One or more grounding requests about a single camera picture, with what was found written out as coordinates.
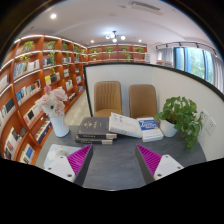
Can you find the orange wooden shelf unit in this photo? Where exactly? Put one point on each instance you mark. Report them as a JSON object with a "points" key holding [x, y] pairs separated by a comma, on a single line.
{"points": [[30, 83]]}

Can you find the large glass window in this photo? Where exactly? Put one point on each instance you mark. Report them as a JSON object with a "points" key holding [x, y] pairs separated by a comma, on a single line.
{"points": [[196, 63]]}

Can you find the tan upholstered chair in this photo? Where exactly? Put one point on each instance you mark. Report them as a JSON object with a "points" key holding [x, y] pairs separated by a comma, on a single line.
{"points": [[107, 96], [142, 100]]}

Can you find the blue and white book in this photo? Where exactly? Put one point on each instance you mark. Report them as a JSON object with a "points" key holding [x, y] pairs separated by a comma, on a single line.
{"points": [[150, 128]]}

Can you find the white wall outlet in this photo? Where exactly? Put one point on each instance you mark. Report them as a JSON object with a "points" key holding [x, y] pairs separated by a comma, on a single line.
{"points": [[210, 126], [204, 117]]}

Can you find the white plant pot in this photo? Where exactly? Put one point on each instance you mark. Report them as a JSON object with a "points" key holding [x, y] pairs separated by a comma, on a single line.
{"points": [[167, 129]]}

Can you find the thick white book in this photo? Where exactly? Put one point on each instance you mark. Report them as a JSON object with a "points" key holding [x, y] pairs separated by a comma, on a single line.
{"points": [[125, 125]]}

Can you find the ceiling air vent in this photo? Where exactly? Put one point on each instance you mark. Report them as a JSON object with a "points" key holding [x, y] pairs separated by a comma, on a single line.
{"points": [[145, 6]]}

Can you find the pink and white flowers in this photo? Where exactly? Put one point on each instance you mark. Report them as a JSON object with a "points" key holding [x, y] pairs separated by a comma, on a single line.
{"points": [[53, 101]]}

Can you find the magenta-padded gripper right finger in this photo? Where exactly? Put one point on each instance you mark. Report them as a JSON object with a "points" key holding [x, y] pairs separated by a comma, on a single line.
{"points": [[166, 165]]}

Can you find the green leafy plant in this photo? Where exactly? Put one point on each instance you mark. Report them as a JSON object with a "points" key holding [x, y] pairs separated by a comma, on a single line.
{"points": [[181, 111]]}

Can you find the ceiling lamp with bulbs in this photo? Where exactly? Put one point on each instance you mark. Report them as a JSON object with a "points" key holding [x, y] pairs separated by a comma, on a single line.
{"points": [[114, 36]]}

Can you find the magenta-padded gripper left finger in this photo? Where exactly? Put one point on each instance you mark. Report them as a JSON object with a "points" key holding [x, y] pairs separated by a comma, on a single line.
{"points": [[61, 168]]}

